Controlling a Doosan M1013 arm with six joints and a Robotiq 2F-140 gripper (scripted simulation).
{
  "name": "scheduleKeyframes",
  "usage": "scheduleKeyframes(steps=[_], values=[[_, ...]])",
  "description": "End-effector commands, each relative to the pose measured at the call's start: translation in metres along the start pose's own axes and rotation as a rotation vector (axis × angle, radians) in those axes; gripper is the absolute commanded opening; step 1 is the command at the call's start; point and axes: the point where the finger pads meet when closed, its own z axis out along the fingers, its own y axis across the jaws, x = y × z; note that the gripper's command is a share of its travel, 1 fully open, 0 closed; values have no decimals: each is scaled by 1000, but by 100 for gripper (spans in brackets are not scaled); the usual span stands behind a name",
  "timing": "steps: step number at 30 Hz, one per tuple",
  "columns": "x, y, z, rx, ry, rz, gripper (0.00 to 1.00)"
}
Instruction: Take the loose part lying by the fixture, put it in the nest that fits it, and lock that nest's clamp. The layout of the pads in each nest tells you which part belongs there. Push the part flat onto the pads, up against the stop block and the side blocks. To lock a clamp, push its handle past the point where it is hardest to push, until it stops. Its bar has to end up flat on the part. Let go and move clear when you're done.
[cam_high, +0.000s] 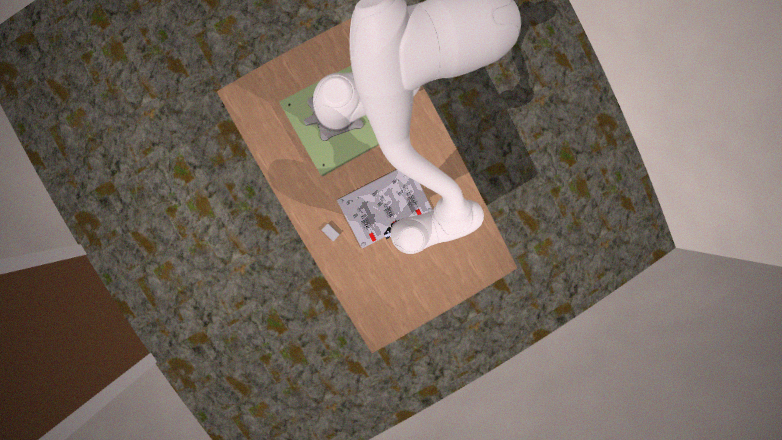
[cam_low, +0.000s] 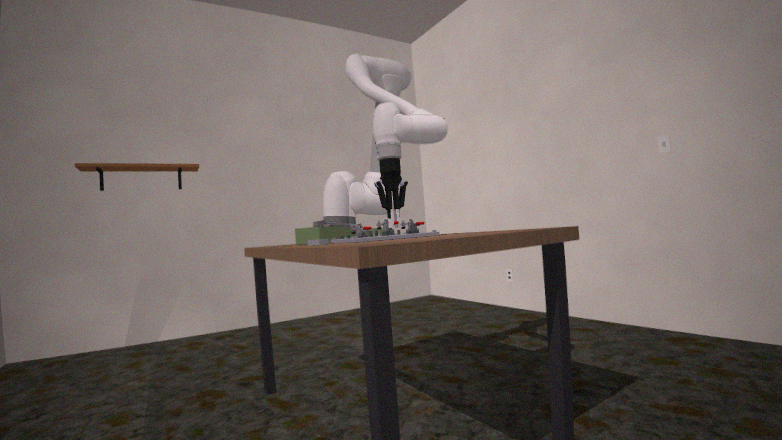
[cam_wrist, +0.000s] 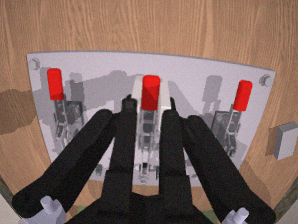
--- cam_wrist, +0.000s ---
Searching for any light grey fixture plate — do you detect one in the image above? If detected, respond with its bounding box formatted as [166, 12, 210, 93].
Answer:
[27, 50, 276, 170]

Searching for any light grey rectangular block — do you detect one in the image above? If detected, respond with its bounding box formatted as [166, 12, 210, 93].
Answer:
[273, 121, 298, 161]

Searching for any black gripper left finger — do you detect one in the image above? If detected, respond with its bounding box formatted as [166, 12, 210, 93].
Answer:
[12, 75, 143, 224]

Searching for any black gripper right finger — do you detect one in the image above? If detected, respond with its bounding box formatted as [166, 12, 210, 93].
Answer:
[158, 77, 276, 224]

